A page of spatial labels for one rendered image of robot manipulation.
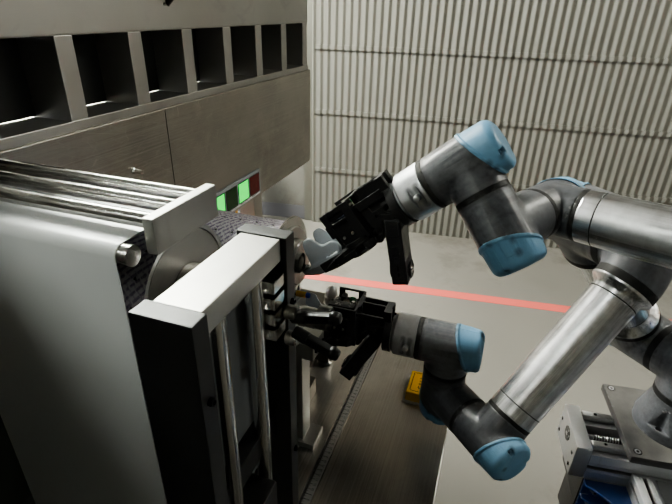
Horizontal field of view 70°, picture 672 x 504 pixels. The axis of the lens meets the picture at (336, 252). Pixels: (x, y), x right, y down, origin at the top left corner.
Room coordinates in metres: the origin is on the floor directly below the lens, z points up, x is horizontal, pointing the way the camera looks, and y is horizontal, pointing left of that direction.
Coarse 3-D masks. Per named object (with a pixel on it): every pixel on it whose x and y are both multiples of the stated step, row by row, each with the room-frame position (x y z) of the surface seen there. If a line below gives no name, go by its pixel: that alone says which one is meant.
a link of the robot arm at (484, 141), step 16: (480, 128) 0.61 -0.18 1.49; (496, 128) 0.62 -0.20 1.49; (448, 144) 0.62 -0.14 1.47; (464, 144) 0.60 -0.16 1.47; (480, 144) 0.59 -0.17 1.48; (496, 144) 0.58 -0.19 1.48; (432, 160) 0.62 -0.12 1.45; (448, 160) 0.60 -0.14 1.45; (464, 160) 0.59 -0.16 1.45; (480, 160) 0.59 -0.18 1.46; (496, 160) 0.58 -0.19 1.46; (512, 160) 0.59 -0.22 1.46; (432, 176) 0.61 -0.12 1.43; (448, 176) 0.60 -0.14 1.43; (464, 176) 0.59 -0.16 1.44; (480, 176) 0.58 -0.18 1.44; (496, 176) 0.58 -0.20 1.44; (432, 192) 0.60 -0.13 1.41; (448, 192) 0.60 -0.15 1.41; (464, 192) 0.58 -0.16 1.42
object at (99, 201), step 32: (0, 160) 0.54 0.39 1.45; (0, 192) 0.45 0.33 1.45; (32, 192) 0.44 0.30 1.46; (64, 192) 0.46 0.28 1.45; (96, 192) 0.45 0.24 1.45; (128, 192) 0.44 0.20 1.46; (160, 192) 0.47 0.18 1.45; (192, 192) 0.45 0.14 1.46; (96, 224) 0.41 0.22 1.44; (128, 224) 0.40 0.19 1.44; (160, 224) 0.39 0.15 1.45; (192, 224) 0.43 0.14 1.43
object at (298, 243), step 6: (294, 240) 0.70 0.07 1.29; (300, 240) 0.70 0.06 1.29; (294, 246) 0.68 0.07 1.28; (300, 246) 0.69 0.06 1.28; (294, 252) 0.67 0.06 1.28; (300, 252) 0.69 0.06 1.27; (294, 258) 0.66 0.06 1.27; (300, 258) 0.69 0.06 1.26; (306, 258) 0.71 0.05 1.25; (294, 264) 0.66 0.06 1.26; (300, 264) 0.69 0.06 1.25; (294, 270) 0.66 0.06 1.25; (300, 270) 0.69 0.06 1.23; (300, 276) 0.69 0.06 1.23; (300, 282) 0.69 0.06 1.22
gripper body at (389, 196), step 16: (384, 176) 0.67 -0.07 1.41; (352, 192) 0.69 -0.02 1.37; (368, 192) 0.67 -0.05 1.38; (384, 192) 0.64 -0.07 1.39; (336, 208) 0.65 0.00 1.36; (352, 208) 0.66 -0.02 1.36; (368, 208) 0.66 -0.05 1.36; (384, 208) 0.65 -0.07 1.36; (400, 208) 0.62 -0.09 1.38; (336, 224) 0.65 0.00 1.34; (352, 224) 0.64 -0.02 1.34; (368, 224) 0.65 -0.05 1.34; (352, 240) 0.65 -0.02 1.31; (368, 240) 0.63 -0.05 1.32
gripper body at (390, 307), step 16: (336, 304) 0.71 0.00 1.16; (352, 304) 0.71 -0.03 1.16; (368, 304) 0.71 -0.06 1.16; (384, 304) 0.72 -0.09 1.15; (352, 320) 0.69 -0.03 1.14; (368, 320) 0.70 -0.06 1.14; (384, 320) 0.69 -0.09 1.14; (336, 336) 0.70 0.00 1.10; (352, 336) 0.69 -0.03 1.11; (384, 336) 0.67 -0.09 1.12
